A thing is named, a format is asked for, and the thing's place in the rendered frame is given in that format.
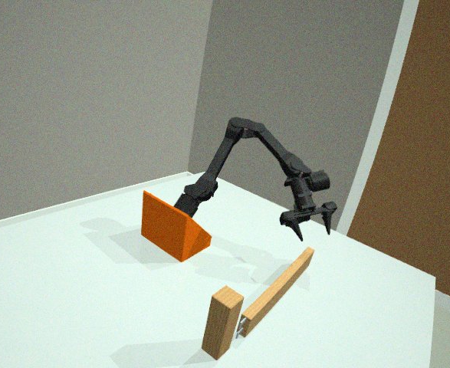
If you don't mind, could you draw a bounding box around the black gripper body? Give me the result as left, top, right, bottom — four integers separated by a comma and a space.
279, 190, 337, 225

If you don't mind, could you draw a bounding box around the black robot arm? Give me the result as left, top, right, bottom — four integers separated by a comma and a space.
173, 117, 330, 219

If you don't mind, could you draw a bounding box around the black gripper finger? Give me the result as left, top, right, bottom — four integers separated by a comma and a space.
322, 210, 334, 235
285, 218, 303, 241

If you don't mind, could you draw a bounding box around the wooden post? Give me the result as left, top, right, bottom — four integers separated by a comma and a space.
202, 285, 245, 360

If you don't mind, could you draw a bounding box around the wooden rail with steel hooks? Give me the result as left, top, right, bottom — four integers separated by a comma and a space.
235, 247, 314, 339

